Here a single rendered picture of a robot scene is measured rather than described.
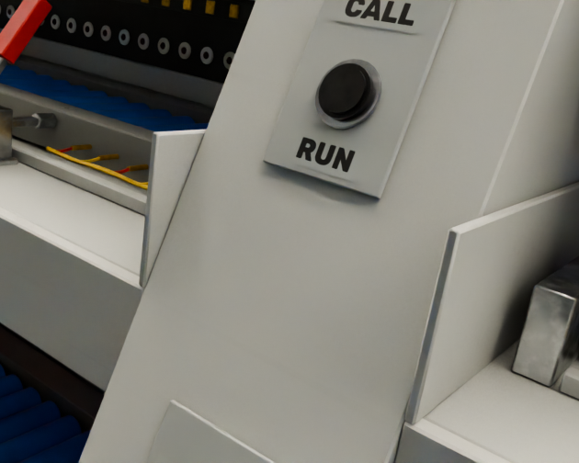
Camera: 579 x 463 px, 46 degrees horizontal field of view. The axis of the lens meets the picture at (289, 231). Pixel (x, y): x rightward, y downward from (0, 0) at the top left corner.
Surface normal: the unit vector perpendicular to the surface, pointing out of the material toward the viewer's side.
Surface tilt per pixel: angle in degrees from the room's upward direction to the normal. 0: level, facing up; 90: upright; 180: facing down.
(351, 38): 90
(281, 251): 90
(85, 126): 111
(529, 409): 21
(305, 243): 90
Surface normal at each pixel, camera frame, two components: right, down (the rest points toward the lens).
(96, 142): -0.58, 0.16
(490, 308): 0.78, 0.30
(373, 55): -0.50, -0.20
